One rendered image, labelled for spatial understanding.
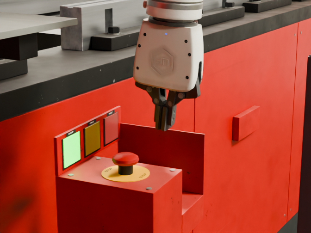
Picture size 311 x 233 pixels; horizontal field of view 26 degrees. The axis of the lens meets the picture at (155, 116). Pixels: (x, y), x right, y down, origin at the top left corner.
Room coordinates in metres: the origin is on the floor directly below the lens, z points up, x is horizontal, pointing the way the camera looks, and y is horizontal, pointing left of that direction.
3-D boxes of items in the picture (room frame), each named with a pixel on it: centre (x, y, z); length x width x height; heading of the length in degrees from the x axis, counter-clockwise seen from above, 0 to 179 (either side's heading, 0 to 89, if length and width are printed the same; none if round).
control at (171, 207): (0.99, 0.03, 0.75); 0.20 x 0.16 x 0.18; 155
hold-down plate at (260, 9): (2.26, -0.38, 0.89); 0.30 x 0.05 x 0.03; 149
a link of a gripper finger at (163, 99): (1.03, 0.00, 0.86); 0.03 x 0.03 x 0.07; 65
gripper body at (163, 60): (1.02, -0.02, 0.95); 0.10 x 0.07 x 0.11; 65
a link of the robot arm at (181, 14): (1.02, -0.03, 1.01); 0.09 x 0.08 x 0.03; 65
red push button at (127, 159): (0.94, 0.04, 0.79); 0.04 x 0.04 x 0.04
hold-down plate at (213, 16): (1.92, -0.17, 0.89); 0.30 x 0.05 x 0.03; 149
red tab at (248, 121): (1.88, -0.27, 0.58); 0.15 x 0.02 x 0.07; 149
